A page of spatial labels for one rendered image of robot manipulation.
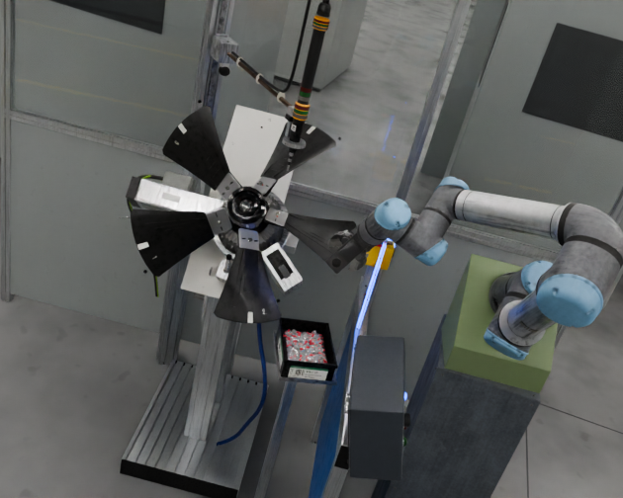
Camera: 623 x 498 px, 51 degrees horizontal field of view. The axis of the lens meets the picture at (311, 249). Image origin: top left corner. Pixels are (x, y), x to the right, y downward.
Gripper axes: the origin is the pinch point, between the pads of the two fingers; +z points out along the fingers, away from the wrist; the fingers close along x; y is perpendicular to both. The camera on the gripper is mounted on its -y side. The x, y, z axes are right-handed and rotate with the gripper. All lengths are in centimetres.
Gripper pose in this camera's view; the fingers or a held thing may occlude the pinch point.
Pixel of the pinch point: (339, 258)
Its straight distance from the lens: 182.6
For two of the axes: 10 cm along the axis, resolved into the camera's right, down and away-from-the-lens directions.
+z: -3.0, 2.9, 9.1
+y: 7.0, -5.8, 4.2
